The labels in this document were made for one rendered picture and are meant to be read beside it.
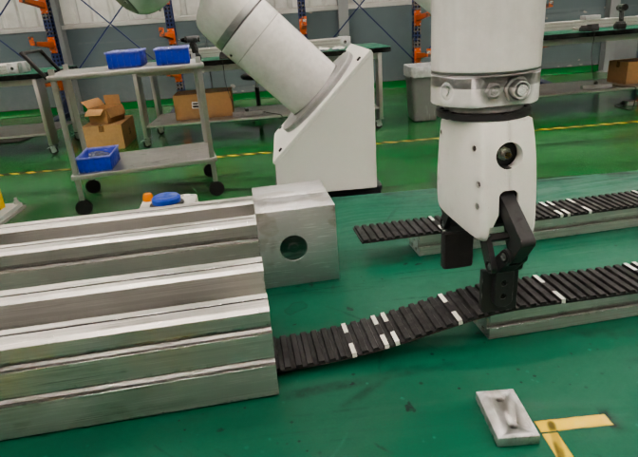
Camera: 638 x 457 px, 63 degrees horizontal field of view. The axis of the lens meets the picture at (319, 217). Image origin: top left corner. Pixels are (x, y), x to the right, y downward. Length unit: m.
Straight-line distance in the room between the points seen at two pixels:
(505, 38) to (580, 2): 8.78
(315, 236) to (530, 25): 0.32
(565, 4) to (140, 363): 8.84
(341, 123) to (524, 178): 0.52
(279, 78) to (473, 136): 0.58
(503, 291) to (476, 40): 0.20
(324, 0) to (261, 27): 7.16
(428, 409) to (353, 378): 0.07
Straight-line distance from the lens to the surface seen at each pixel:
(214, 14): 0.96
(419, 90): 5.49
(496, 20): 0.41
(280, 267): 0.61
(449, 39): 0.42
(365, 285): 0.61
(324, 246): 0.60
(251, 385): 0.45
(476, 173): 0.43
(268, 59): 0.95
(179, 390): 0.45
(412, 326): 0.50
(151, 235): 0.60
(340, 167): 0.93
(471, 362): 0.49
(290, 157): 0.92
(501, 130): 0.42
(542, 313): 0.54
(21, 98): 8.96
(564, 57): 9.15
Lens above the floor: 1.07
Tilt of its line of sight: 21 degrees down
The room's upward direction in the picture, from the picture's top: 4 degrees counter-clockwise
